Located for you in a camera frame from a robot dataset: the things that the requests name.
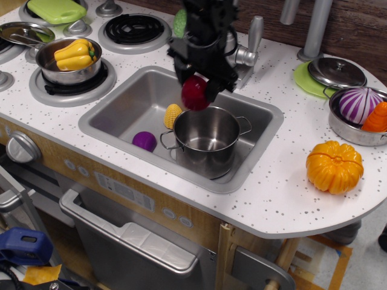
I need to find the light green plate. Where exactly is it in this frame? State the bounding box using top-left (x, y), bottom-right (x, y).
top-left (293, 62), bottom-right (337, 98)

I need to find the purple toy eggplant piece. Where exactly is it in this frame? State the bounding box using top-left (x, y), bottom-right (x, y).
top-left (132, 131), bottom-right (157, 152)

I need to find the black front stove burner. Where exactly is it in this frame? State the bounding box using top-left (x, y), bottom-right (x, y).
top-left (29, 59), bottom-right (117, 108)

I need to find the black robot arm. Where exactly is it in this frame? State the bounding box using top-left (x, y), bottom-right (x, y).
top-left (167, 1), bottom-right (238, 102)

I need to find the black coil burner rear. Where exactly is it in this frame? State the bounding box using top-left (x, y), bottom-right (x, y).
top-left (98, 14), bottom-right (172, 55)

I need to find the silver stove knob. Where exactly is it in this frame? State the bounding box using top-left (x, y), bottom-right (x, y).
top-left (63, 19), bottom-right (92, 37)
top-left (96, 0), bottom-right (123, 18)

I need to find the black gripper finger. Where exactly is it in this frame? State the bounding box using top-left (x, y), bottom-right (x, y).
top-left (205, 79), bottom-right (236, 103)
top-left (174, 59), bottom-right (196, 86)

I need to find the purple white toy onion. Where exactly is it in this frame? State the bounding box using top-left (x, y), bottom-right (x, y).
top-left (339, 88), bottom-right (383, 124)

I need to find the steel pot lid right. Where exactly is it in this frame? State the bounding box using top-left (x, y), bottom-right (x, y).
top-left (307, 57), bottom-right (367, 88)

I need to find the silver stove knob middle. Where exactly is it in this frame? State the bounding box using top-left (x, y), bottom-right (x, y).
top-left (63, 19), bottom-right (92, 37)

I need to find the orange toy pumpkin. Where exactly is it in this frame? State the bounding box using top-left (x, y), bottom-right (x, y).
top-left (305, 141), bottom-right (364, 195)

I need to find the grey dishwasher door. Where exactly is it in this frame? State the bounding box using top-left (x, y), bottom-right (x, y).
top-left (59, 189), bottom-right (216, 289)

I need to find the yellow toy bell pepper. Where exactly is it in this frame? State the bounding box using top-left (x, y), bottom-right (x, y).
top-left (54, 39), bottom-right (97, 71)

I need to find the orange toy carrot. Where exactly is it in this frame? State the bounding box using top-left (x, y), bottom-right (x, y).
top-left (362, 101), bottom-right (386, 133)

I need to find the green cutting board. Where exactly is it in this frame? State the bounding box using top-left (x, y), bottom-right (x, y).
top-left (27, 0), bottom-right (87, 25)

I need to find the steel pot in sink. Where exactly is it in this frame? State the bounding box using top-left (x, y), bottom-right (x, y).
top-left (160, 106), bottom-right (252, 179)

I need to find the silver stove knob rear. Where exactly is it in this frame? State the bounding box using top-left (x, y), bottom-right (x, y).
top-left (96, 0), bottom-right (123, 18)

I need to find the yellow toy corn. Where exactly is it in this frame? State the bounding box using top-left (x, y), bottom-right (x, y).
top-left (163, 104), bottom-right (183, 129)

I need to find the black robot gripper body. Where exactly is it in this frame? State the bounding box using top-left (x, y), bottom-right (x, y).
top-left (167, 30), bottom-right (238, 90)

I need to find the silver toy faucet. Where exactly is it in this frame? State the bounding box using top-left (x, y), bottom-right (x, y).
top-left (225, 16), bottom-right (264, 89)

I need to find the dark red toy sweet potato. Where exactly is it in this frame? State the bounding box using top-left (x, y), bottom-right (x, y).
top-left (181, 75), bottom-right (210, 111)

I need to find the blue clamp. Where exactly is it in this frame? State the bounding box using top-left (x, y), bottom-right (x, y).
top-left (1, 227), bottom-right (53, 266)

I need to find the steel lid left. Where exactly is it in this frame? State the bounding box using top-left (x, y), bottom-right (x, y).
top-left (1, 22), bottom-right (56, 48)

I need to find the silver oven knob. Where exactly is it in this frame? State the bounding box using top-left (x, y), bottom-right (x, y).
top-left (5, 131), bottom-right (42, 163)

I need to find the green toy cabbage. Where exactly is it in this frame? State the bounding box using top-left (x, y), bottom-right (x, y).
top-left (173, 9), bottom-right (187, 39)

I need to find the steel pan right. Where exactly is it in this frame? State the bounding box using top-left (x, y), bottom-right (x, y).
top-left (323, 86), bottom-right (386, 146)

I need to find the grey metal post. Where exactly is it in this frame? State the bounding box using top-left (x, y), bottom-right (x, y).
top-left (298, 0), bottom-right (333, 62)

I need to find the grey sink basin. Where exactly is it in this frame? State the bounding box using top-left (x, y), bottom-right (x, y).
top-left (79, 66), bottom-right (284, 193)

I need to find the steel pot on stove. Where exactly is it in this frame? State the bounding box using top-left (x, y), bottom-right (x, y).
top-left (36, 37), bottom-right (102, 85)

